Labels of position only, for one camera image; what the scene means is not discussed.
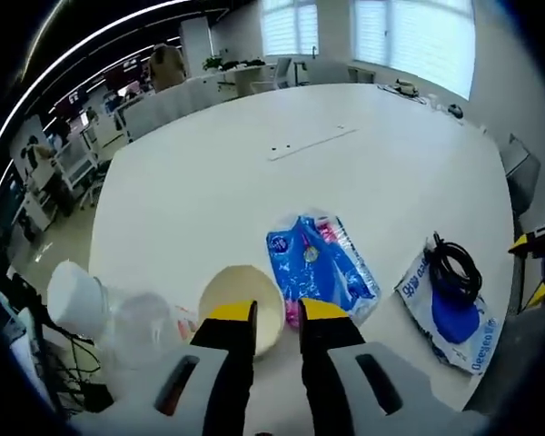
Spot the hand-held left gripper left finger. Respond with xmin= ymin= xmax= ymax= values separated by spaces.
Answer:
xmin=70 ymin=299 xmax=259 ymax=436

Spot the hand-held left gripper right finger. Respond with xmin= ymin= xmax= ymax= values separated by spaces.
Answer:
xmin=297 ymin=298 xmax=478 ymax=436

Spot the white paper cup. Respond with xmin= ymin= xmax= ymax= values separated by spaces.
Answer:
xmin=198 ymin=264 xmax=286 ymax=362

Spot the clear package with blue pad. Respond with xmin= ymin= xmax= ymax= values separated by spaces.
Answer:
xmin=393 ymin=247 xmax=501 ymax=377

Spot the black cable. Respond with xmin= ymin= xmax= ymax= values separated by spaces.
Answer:
xmin=424 ymin=230 xmax=486 ymax=303

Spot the blue plastic packet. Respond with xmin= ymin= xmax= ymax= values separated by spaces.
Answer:
xmin=265 ymin=212 xmax=382 ymax=329

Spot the clear plastic bottle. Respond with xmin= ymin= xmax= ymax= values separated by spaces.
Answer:
xmin=46 ymin=261 xmax=200 ymax=369

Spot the grey office chair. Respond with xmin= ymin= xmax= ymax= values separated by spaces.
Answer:
xmin=502 ymin=133 xmax=541 ymax=222

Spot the white table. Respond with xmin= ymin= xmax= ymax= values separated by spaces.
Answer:
xmin=88 ymin=84 xmax=515 ymax=410

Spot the large window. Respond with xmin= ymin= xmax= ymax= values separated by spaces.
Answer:
xmin=351 ymin=0 xmax=477 ymax=102

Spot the white office chair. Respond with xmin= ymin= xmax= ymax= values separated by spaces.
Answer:
xmin=253 ymin=56 xmax=295 ymax=95

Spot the small window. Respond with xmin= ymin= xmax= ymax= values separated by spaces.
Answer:
xmin=260 ymin=0 xmax=320 ymax=59

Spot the white table cable cover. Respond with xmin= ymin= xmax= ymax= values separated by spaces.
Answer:
xmin=266 ymin=126 xmax=361 ymax=164

